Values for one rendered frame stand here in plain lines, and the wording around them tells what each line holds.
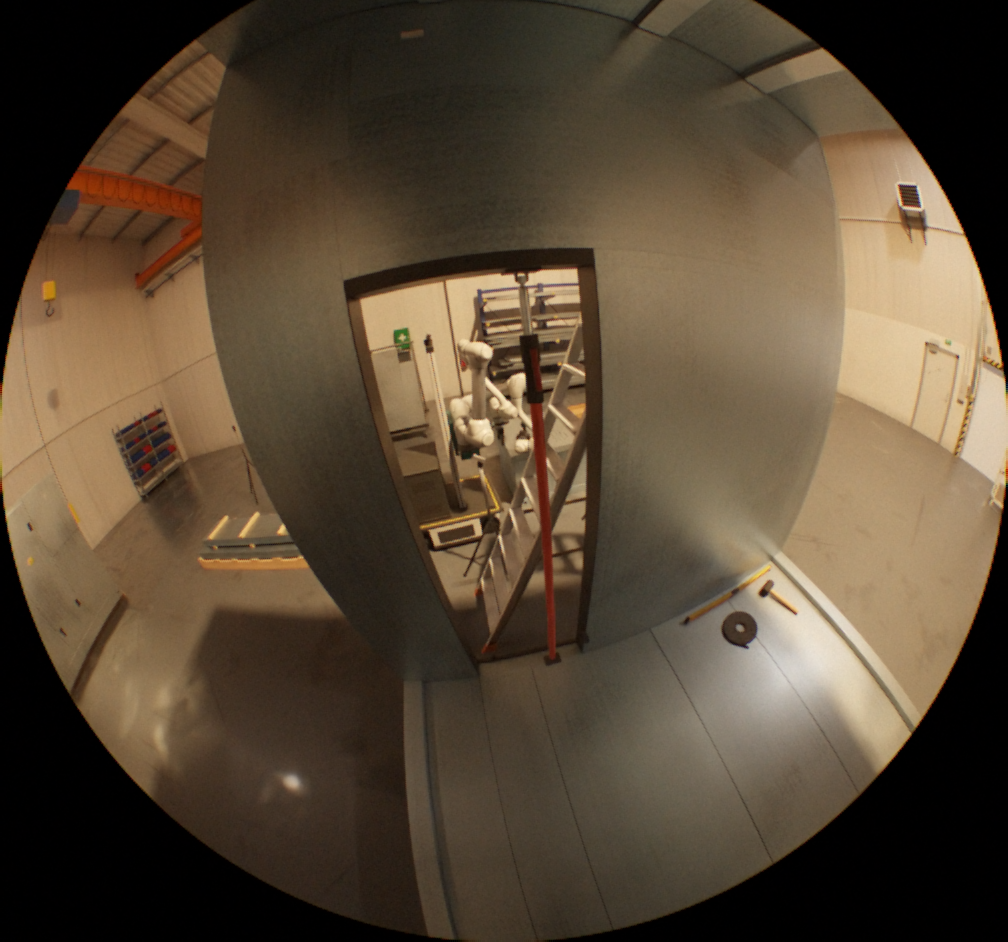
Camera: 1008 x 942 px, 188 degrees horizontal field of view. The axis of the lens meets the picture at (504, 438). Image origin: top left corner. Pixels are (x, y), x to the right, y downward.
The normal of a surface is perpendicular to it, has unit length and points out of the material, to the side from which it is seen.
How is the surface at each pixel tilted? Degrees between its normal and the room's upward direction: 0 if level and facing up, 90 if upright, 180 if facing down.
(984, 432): 90
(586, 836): 0
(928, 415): 90
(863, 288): 90
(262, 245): 90
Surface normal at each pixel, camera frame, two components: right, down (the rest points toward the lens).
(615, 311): 0.17, 0.39
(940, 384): -0.98, 0.18
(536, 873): -0.12, -0.90
